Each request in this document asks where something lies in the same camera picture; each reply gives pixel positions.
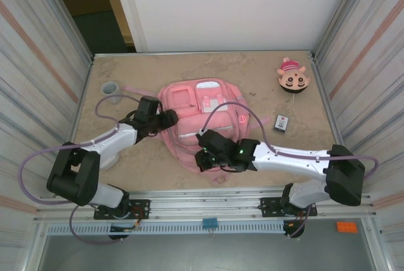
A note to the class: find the pink school backpack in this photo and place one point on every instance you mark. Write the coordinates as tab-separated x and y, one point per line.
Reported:
189	119

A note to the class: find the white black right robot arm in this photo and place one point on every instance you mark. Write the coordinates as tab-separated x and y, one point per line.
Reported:
290	163

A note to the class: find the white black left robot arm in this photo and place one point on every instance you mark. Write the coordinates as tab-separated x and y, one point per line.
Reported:
75	176

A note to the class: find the white black card pack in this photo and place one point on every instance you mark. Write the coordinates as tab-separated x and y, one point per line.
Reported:
281	123

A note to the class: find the grey cup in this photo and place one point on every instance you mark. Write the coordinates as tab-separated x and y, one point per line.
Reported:
110	91

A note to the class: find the blue binder clip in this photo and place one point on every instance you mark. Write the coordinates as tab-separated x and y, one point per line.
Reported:
210	223

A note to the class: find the pink cartoon plush head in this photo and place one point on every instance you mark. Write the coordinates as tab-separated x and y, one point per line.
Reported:
293	78

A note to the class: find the striped curtain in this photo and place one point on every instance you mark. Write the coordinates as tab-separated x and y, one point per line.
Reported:
372	62
31	62

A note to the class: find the orange toy brick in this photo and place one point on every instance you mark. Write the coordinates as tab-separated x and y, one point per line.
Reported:
347	226

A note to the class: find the aluminium table frame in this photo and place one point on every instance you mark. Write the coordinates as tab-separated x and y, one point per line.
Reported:
205	195

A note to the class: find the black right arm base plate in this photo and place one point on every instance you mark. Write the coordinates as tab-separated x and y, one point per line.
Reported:
268	208

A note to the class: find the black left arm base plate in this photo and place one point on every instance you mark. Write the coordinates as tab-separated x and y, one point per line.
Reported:
142	208

